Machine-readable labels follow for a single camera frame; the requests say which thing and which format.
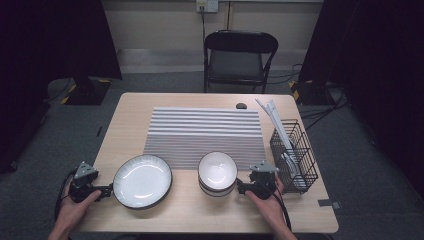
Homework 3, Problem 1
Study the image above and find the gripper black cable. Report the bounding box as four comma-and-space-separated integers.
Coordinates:
266, 186, 293, 232
54, 168, 78, 221

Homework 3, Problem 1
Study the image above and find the grey striped placemat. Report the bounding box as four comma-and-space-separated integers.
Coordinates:
143, 106, 268, 172

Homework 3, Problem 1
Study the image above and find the black stand base yellow tape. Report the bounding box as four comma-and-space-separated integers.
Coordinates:
289, 79, 334, 107
61, 74, 113, 107

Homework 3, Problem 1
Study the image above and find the black wire basket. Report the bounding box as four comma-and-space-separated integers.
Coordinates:
269, 118, 319, 195

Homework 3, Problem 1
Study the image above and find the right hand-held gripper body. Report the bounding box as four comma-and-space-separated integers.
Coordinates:
248, 161, 280, 201

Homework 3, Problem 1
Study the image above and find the black wall cable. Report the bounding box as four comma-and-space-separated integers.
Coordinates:
199, 6, 207, 44

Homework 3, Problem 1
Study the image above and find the person's left hand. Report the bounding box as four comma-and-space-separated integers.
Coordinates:
55, 186, 103, 231

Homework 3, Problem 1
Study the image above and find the dark curtain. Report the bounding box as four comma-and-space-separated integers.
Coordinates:
0, 0, 123, 174
298, 0, 424, 198

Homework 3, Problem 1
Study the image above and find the black folding chair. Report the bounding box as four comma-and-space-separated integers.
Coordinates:
203, 29, 279, 94

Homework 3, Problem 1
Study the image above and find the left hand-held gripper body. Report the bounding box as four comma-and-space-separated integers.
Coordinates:
68, 161, 101, 204

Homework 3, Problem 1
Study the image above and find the person's right hand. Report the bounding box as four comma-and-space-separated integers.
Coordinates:
245, 176, 287, 223

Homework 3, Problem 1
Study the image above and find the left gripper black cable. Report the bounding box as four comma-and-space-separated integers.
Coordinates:
54, 168, 78, 221

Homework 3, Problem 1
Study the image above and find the white spoon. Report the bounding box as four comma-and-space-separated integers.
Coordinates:
281, 149, 306, 188

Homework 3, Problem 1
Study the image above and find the grey tape strip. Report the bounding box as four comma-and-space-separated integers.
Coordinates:
317, 198, 343, 210

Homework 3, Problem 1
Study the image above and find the black floor cable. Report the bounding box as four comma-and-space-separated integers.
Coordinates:
301, 84, 349, 131
266, 63, 304, 85
43, 78, 73, 103

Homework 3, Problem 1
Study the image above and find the white plate dark rim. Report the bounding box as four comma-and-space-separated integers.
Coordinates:
112, 153, 173, 210

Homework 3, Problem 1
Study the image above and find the white wall outlet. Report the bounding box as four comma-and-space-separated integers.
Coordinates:
195, 0, 219, 14

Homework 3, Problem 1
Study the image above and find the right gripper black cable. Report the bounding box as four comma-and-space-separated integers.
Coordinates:
266, 186, 293, 232

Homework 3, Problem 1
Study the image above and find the bundle of white chopsticks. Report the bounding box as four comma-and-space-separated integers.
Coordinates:
255, 98, 295, 151

